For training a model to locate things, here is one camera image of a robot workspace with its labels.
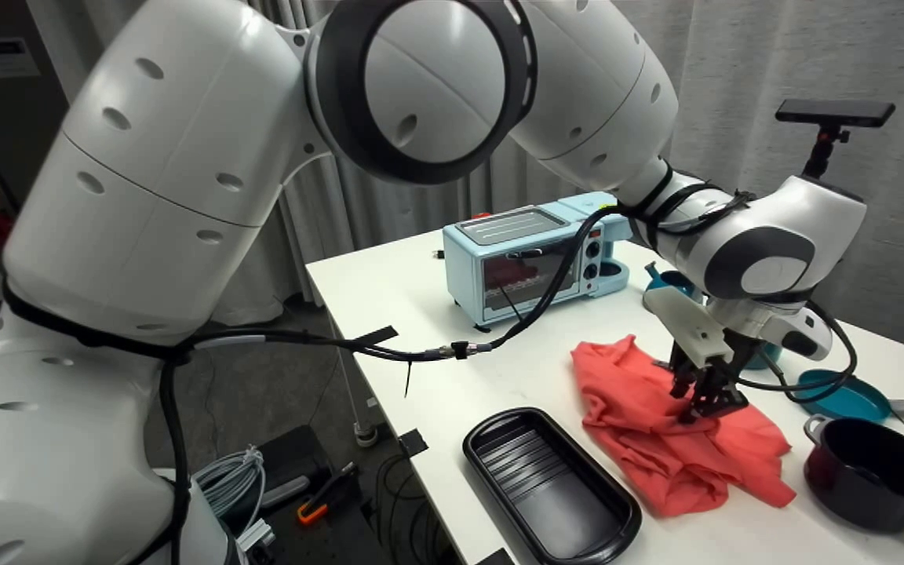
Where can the teal toy frying pan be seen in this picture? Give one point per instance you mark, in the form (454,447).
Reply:
(839,398)

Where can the black cooking pot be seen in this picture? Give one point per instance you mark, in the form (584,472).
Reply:
(869,475)

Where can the black tripod stand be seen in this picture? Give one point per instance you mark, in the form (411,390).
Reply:
(817,152)

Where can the red cloth shirt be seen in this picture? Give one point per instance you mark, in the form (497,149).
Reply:
(673,449)

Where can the white table leg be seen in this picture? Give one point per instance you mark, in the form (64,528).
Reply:
(360,404)

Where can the long black tape strip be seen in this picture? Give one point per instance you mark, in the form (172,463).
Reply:
(375,336)

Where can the black grill tray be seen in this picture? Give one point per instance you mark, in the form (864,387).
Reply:
(549,489)

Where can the small black tape square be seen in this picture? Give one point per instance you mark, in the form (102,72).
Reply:
(411,440)

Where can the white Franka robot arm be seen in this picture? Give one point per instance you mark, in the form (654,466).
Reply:
(180,177)

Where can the white wall sign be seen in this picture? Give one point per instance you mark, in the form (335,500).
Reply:
(0,56)

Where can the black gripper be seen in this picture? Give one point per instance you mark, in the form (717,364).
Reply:
(719,364)

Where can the grey curtain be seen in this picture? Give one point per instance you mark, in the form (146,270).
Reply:
(891,230)

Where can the black stereo camera bar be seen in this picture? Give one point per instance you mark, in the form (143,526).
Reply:
(833,112)

